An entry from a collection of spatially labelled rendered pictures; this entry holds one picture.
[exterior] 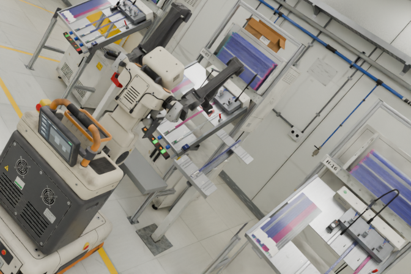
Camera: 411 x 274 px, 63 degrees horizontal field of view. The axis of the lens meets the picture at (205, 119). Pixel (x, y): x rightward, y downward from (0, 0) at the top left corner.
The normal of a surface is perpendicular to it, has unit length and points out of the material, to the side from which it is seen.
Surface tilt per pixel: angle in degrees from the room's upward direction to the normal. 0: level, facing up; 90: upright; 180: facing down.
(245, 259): 90
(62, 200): 90
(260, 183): 90
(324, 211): 44
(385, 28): 90
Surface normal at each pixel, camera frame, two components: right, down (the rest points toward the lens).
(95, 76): -0.52, -0.09
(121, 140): -0.27, -0.04
